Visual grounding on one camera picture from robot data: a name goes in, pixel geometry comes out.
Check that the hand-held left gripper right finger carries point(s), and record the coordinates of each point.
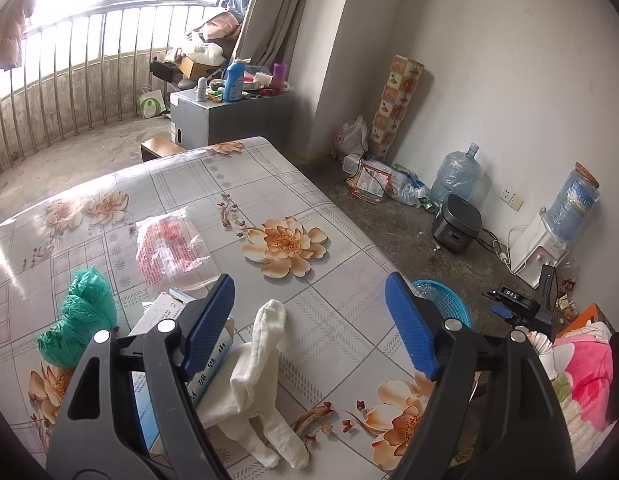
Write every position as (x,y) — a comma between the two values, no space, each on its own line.
(409,325)

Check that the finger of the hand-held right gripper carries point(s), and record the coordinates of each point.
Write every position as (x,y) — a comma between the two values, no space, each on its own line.
(548,285)
(514,300)

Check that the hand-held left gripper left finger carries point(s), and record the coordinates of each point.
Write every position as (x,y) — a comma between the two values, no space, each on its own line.
(209,320)

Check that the blue plastic basket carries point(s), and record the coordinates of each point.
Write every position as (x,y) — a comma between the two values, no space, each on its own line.
(449,300)

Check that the white blue cardboard box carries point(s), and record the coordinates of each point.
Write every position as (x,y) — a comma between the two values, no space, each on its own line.
(159,307)

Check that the white cloth glove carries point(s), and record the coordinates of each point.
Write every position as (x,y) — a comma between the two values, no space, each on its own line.
(249,375)

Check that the clear red-printed plastic wrapper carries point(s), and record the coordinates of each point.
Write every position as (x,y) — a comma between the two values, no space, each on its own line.
(172,250)

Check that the green plastic bag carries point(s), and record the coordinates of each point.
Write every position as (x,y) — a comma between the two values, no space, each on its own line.
(79,310)

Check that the person's right hand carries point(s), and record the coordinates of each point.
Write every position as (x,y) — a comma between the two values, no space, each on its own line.
(547,355)

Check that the orange box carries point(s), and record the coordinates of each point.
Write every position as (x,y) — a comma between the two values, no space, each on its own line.
(584,317)

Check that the white water dispenser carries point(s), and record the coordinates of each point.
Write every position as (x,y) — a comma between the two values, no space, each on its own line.
(532,250)

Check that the pink blanket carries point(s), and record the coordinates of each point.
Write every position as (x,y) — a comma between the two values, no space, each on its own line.
(584,370)

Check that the dispenser water bottle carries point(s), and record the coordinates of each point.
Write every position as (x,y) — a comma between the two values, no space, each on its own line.
(572,207)

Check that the dark cloth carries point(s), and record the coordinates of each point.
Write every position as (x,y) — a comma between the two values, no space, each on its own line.
(618,375)

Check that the grey rice cooker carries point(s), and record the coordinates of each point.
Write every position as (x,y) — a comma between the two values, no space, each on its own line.
(457,225)

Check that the large water jug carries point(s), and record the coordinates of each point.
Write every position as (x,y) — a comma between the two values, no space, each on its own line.
(454,177)

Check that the pile of plastic packaging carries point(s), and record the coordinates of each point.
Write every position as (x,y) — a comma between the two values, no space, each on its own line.
(384,182)

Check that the brown wooden stool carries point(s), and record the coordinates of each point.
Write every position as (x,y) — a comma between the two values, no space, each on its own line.
(162,147)

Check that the white plastic bag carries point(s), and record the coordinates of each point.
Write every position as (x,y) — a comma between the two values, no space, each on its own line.
(352,137)

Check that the grey cabinet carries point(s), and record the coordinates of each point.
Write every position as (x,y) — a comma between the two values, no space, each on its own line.
(239,120)

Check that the patterned cardboard box stack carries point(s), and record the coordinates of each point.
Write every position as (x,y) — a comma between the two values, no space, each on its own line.
(394,105)

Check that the green white paper bag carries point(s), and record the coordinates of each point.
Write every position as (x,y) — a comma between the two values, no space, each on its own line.
(153,105)

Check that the small white bottle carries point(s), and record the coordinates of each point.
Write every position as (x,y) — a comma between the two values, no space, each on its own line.
(203,90)

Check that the blue detergent bottle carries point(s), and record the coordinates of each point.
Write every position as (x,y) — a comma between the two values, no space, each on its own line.
(234,82)

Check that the purple cup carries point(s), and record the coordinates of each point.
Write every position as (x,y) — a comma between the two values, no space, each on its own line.
(280,77)

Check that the white stuffed bag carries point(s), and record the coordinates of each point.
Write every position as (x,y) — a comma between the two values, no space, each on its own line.
(204,52)

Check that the metal balcony railing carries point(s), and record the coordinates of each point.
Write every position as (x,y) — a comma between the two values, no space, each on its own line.
(89,70)

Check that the brown bag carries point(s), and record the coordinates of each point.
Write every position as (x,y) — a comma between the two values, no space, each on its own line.
(222,25)

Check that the grey curtain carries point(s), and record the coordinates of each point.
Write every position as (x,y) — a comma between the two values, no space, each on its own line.
(274,10)

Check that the beige hanging coat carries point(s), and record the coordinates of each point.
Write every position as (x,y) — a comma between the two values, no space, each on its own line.
(7,30)

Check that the wall socket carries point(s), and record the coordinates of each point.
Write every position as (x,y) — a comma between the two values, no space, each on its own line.
(512,198)

